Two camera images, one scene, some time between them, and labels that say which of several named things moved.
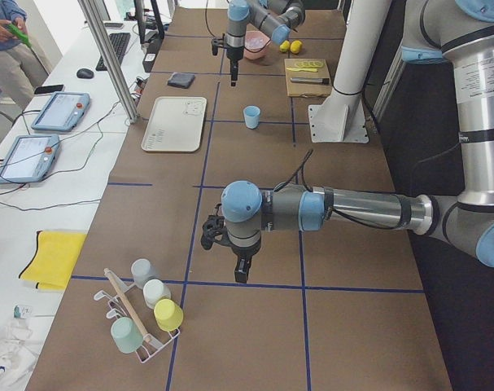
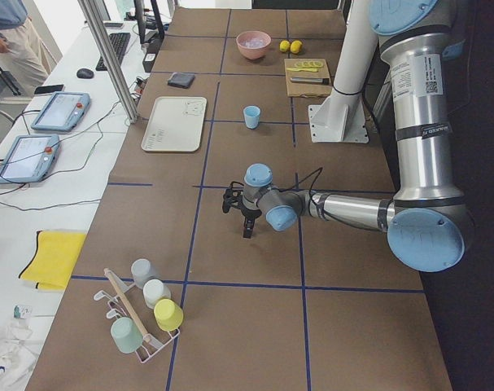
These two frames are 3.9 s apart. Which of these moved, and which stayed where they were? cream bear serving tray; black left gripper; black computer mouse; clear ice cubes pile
Moved: black left gripper
Stayed: black computer mouse; cream bear serving tray; clear ice cubes pile
